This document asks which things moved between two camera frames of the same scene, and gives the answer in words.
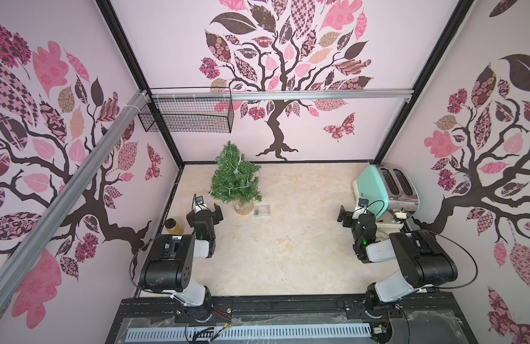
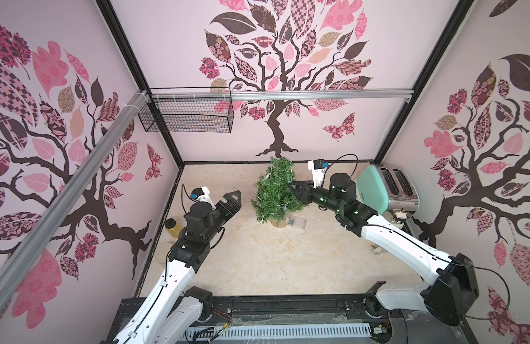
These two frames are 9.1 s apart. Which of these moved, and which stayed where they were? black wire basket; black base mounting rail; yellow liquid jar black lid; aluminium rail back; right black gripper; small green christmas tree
Moved: right black gripper; small green christmas tree
Stayed: yellow liquid jar black lid; black wire basket; aluminium rail back; black base mounting rail
